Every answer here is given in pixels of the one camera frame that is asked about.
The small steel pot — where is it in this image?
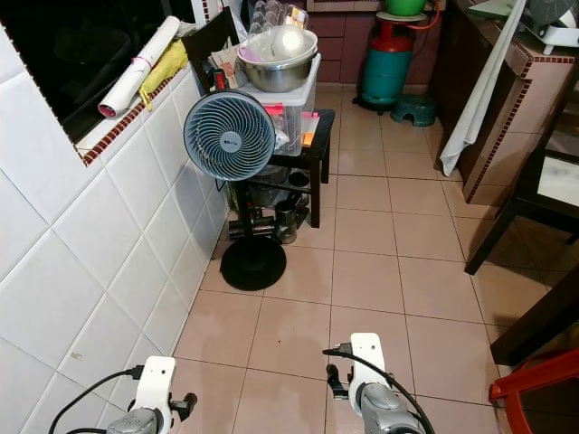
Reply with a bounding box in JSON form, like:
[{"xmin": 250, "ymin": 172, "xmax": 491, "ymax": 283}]
[{"xmin": 273, "ymin": 199, "xmax": 301, "ymax": 245}]

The red plastic chair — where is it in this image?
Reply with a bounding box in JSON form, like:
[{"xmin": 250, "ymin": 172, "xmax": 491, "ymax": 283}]
[{"xmin": 488, "ymin": 360, "xmax": 579, "ymax": 434}]

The dark wooden table edge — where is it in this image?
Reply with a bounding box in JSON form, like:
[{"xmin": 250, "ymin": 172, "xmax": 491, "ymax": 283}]
[{"xmin": 489, "ymin": 269, "xmax": 579, "ymax": 368}]

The small black side table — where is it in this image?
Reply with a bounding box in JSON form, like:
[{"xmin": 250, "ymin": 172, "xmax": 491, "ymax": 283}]
[{"xmin": 222, "ymin": 107, "xmax": 336, "ymax": 229}]

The grey-blue standing fan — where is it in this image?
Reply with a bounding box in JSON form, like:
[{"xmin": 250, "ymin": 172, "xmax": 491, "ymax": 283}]
[{"xmin": 183, "ymin": 89, "xmax": 290, "ymax": 292}]

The clear plastic storage box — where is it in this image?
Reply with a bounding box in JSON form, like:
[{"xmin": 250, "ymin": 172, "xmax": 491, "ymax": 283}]
[{"xmin": 240, "ymin": 54, "xmax": 323, "ymax": 156}]

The low teal plastic stool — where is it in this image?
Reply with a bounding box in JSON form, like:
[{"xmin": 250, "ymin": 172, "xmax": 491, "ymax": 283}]
[{"xmin": 391, "ymin": 92, "xmax": 439, "ymax": 127}]

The teal gas cylinder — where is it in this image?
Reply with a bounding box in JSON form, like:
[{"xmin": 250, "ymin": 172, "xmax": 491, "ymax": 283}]
[{"xmin": 358, "ymin": 16, "xmax": 415, "ymax": 106}]

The large steel mixing bowl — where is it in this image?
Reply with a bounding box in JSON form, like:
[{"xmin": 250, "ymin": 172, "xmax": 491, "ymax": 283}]
[{"xmin": 236, "ymin": 29, "xmax": 320, "ymax": 94}]

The white hanging sheet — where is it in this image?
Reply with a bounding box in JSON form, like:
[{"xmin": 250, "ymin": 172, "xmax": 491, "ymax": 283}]
[{"xmin": 438, "ymin": 0, "xmax": 528, "ymax": 178}]

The brown tiled counter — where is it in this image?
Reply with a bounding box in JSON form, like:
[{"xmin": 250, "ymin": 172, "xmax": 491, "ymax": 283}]
[{"xmin": 428, "ymin": 0, "xmax": 579, "ymax": 205}]

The yellow cloth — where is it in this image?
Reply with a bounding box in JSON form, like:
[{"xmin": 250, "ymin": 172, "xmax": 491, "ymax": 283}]
[{"xmin": 138, "ymin": 38, "xmax": 190, "ymax": 112}]

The rolled white paper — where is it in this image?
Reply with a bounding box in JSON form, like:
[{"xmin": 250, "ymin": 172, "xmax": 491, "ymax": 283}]
[{"xmin": 98, "ymin": 14, "xmax": 183, "ymax": 120}]

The clear plastic egg carton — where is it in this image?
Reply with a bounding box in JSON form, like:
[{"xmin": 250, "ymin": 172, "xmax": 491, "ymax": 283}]
[{"xmin": 246, "ymin": 0, "xmax": 310, "ymax": 35}]

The green plastic basin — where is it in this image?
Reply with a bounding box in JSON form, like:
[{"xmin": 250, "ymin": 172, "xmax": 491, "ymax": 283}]
[{"xmin": 384, "ymin": 0, "xmax": 427, "ymax": 17}]

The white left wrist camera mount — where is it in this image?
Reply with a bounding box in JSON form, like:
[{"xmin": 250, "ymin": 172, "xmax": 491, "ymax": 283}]
[{"xmin": 133, "ymin": 354, "xmax": 178, "ymax": 426}]

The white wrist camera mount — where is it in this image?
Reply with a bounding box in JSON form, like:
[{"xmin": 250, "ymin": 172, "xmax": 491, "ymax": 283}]
[
  {"xmin": 133, "ymin": 354, "xmax": 178, "ymax": 426},
  {"xmin": 347, "ymin": 332, "xmax": 389, "ymax": 401}
]

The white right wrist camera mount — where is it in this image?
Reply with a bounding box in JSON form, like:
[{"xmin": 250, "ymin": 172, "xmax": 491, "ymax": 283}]
[{"xmin": 347, "ymin": 332, "xmax": 389, "ymax": 401}]

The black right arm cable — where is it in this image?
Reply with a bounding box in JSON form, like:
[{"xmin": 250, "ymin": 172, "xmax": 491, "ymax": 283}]
[{"xmin": 322, "ymin": 343, "xmax": 437, "ymax": 434}]

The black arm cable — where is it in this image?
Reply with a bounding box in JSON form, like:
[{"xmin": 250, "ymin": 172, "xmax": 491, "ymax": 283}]
[
  {"xmin": 322, "ymin": 343, "xmax": 437, "ymax": 434},
  {"xmin": 47, "ymin": 363, "xmax": 146, "ymax": 434}
]

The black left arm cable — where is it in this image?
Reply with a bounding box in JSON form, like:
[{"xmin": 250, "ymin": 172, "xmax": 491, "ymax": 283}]
[{"xmin": 47, "ymin": 363, "xmax": 146, "ymax": 434}]

